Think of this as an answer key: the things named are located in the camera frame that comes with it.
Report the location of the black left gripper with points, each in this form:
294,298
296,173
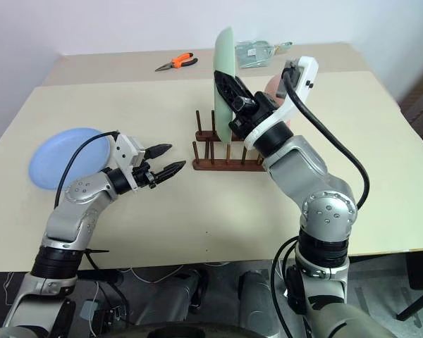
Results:
145,176

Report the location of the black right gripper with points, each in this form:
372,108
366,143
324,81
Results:
255,111

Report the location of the green plate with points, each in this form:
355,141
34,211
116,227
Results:
222,53

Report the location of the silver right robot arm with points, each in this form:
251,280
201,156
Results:
296,165

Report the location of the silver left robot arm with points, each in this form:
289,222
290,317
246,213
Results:
81,190

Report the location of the wooden dish rack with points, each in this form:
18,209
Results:
225,165

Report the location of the pink plate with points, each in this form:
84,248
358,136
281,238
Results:
272,88

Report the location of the clear plastic bag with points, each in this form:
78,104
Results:
252,53

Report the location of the blue plate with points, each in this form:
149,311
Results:
60,160

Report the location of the black zip tie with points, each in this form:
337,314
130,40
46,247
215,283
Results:
98,251

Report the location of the grey robot leg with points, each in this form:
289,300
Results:
172,292
259,292

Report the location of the dark rounded robot torso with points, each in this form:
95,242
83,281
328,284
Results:
183,329

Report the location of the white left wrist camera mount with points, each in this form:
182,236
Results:
124,149

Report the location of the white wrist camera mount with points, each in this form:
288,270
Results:
124,149
305,84

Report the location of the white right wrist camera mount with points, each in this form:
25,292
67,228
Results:
305,84

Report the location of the black furniture frame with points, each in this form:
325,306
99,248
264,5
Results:
417,281

